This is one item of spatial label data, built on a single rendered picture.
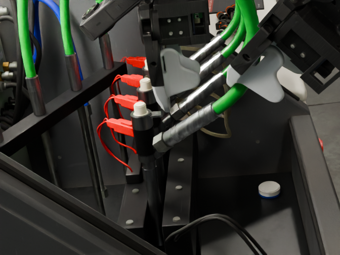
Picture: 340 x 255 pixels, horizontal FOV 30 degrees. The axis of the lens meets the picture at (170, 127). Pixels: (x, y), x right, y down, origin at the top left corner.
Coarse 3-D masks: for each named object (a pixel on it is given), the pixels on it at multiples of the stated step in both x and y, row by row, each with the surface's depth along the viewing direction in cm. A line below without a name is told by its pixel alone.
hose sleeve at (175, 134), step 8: (208, 104) 68; (200, 112) 68; (208, 112) 68; (184, 120) 70; (192, 120) 69; (200, 120) 68; (208, 120) 68; (176, 128) 71; (184, 128) 70; (192, 128) 69; (200, 128) 70; (168, 136) 71; (176, 136) 71; (184, 136) 71; (168, 144) 72
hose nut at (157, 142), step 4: (156, 136) 73; (160, 136) 72; (156, 140) 73; (160, 140) 72; (156, 144) 73; (160, 144) 72; (164, 144) 72; (156, 148) 73; (160, 148) 73; (164, 148) 72; (168, 148) 73
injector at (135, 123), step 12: (132, 120) 82; (144, 120) 82; (144, 132) 82; (144, 144) 83; (144, 156) 84; (156, 156) 85; (144, 168) 86; (156, 168) 86; (156, 180) 87; (156, 192) 87; (156, 204) 88; (156, 216) 89; (156, 228) 90; (156, 240) 91
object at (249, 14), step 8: (240, 0) 60; (248, 0) 60; (240, 8) 61; (248, 8) 60; (248, 16) 61; (256, 16) 61; (248, 24) 61; (256, 24) 61; (248, 32) 61; (256, 32) 61; (248, 40) 62; (232, 88) 65; (240, 88) 65; (224, 96) 66; (232, 96) 66; (240, 96) 65; (216, 104) 67; (224, 104) 66; (232, 104) 66; (216, 112) 67
